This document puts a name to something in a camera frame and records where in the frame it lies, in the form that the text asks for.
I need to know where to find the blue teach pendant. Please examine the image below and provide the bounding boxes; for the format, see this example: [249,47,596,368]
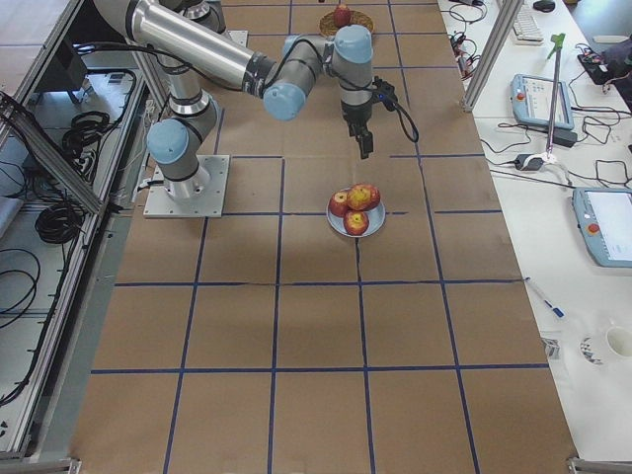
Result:
[511,74,575,130]
[572,188,631,269]

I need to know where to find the white round plate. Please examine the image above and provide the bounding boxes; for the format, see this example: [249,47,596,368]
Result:
[326,190,386,237]

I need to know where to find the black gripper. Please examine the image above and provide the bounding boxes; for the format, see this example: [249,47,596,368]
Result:
[341,76,396,159]

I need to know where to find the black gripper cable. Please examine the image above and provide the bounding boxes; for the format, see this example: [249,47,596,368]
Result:
[382,93,420,145]

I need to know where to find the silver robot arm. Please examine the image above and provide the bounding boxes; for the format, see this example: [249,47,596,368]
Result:
[95,1,397,158]

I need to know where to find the woven wicker basket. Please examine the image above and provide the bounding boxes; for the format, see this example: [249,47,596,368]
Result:
[318,10,374,37]

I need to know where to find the aluminium frame post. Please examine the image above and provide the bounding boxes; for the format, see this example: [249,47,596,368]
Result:
[461,0,522,113]

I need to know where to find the yellow-red apple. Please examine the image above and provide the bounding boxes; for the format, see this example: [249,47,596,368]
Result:
[348,184,367,210]

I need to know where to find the grabber stick with green tip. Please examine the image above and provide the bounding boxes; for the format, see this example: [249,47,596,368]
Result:
[542,33,566,164]

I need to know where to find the dark red apple in basket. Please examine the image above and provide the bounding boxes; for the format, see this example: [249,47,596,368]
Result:
[332,4,353,28]

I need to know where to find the blue white pen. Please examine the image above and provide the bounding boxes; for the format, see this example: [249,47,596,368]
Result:
[524,276,565,319]

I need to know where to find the white paper cup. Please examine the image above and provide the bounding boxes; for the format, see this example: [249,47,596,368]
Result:
[580,326,631,365]

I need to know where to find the red apple on plate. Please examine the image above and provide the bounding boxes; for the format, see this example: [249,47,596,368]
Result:
[328,190,350,218]
[343,210,369,237]
[364,184,381,211]

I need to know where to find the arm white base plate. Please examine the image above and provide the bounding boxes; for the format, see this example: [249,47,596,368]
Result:
[143,155,230,218]
[224,30,249,47]

